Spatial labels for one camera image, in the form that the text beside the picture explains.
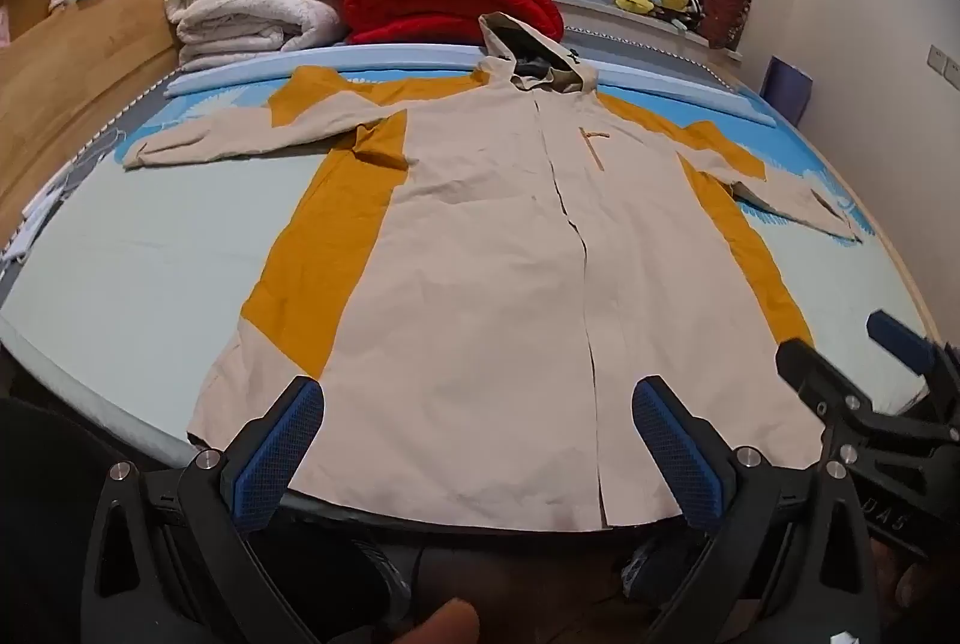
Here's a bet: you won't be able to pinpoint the folded white fleece blanket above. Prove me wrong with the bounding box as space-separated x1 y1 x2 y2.
166 0 358 73

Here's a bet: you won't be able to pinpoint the bed with pale blue sheet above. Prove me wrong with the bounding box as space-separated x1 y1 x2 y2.
0 40 947 525

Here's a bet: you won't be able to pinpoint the person's right hand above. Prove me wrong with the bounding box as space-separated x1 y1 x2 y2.
871 531 942 644

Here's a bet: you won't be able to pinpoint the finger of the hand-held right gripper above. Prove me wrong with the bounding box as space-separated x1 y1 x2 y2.
866 310 960 390
775 339 880 439

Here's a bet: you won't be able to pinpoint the person's left hand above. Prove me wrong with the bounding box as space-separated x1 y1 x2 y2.
390 599 482 644

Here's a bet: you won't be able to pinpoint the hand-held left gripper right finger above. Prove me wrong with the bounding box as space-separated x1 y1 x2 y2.
632 375 882 644

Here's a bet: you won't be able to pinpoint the white cloths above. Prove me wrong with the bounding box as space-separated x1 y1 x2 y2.
0 164 85 264

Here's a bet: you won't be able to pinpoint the dark red patterned bag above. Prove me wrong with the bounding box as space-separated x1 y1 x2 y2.
700 0 754 50

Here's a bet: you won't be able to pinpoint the beige and mustard hooded jacket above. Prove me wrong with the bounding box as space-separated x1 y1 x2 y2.
122 13 863 532

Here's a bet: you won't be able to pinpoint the wooden headboard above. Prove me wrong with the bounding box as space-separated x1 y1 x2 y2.
0 0 226 248

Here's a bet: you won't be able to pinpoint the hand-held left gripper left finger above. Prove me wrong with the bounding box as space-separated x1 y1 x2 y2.
81 375 361 644

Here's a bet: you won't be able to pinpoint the white wall socket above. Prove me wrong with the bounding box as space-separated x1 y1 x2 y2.
928 44 960 88

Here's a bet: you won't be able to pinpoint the light blue foam strip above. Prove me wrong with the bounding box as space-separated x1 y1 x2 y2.
166 44 778 128

